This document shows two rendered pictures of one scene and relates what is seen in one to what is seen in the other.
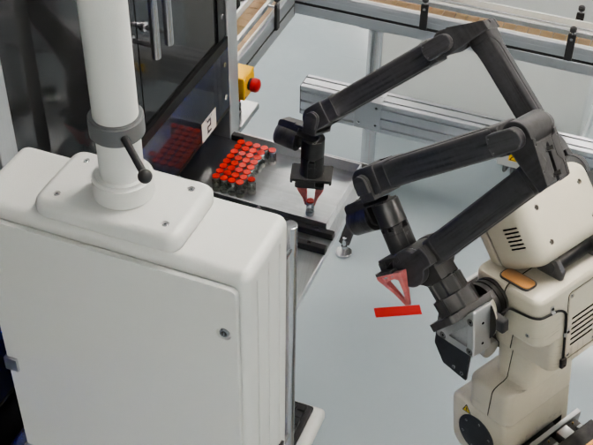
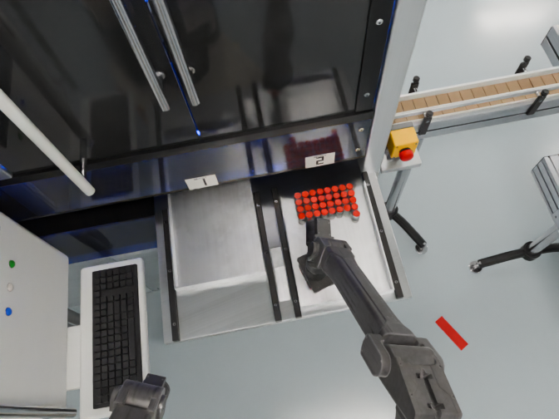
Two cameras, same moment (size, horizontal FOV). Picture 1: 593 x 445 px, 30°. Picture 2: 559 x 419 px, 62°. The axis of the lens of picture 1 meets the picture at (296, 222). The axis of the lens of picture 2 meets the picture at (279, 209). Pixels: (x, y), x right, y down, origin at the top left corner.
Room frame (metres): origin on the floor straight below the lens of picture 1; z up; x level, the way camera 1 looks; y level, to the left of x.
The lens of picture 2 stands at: (1.93, -0.32, 2.18)
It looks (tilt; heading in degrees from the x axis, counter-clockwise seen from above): 66 degrees down; 67
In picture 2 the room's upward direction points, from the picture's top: 8 degrees counter-clockwise
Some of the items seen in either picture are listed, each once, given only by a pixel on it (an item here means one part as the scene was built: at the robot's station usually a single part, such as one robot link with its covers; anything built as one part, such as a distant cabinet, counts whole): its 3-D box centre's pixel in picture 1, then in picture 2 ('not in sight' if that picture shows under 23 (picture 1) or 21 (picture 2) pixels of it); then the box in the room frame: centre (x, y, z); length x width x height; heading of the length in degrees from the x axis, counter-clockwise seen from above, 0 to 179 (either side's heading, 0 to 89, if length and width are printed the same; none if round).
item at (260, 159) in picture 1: (252, 170); (328, 214); (2.28, 0.12, 0.90); 0.18 x 0.02 x 0.05; 158
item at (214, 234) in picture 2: not in sight; (214, 227); (1.97, 0.27, 0.90); 0.34 x 0.26 x 0.04; 69
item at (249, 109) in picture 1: (228, 111); (395, 150); (2.59, 0.20, 0.87); 0.14 x 0.13 x 0.02; 69
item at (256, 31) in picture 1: (234, 42); (472, 100); (2.88, 0.20, 0.92); 0.69 x 0.16 x 0.16; 159
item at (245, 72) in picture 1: (237, 80); (401, 140); (2.56, 0.17, 1.00); 0.08 x 0.07 x 0.07; 69
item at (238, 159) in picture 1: (236, 167); (324, 200); (2.29, 0.16, 0.90); 0.18 x 0.02 x 0.05; 158
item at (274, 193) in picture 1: (282, 181); (333, 242); (2.24, 0.04, 0.90); 0.34 x 0.26 x 0.04; 68
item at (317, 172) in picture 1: (311, 166); (316, 268); (2.14, -0.04, 1.04); 0.10 x 0.07 x 0.07; 85
